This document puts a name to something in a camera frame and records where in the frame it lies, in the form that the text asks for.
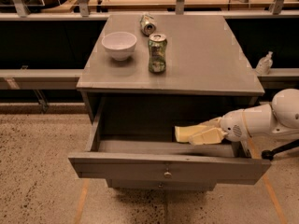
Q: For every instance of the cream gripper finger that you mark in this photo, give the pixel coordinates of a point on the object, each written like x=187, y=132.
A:
x=216, y=122
x=209, y=136

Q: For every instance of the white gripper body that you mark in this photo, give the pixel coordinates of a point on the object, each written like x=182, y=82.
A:
x=232, y=125

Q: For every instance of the yellow sponge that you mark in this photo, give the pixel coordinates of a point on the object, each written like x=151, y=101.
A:
x=182, y=134

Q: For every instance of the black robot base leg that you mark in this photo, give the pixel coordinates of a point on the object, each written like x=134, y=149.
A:
x=269, y=154

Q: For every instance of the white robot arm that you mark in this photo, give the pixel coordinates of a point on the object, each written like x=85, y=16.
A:
x=279, y=119

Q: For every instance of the metal drawer knob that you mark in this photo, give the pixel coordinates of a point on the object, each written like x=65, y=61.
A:
x=167, y=174

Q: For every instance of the grey open top drawer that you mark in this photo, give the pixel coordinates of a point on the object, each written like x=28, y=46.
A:
x=132, y=143

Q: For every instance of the clear soap dispenser bottle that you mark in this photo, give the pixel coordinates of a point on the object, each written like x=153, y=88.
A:
x=265, y=63

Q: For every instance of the grey wooden cabinet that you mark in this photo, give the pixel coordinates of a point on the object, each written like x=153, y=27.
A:
x=203, y=62

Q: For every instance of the upright green soda can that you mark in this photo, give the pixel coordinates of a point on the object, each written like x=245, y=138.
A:
x=157, y=50

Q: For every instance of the lying crushed soda can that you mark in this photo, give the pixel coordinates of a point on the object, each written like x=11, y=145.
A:
x=147, y=24

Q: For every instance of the white ceramic bowl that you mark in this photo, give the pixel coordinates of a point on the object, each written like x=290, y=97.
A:
x=119, y=45

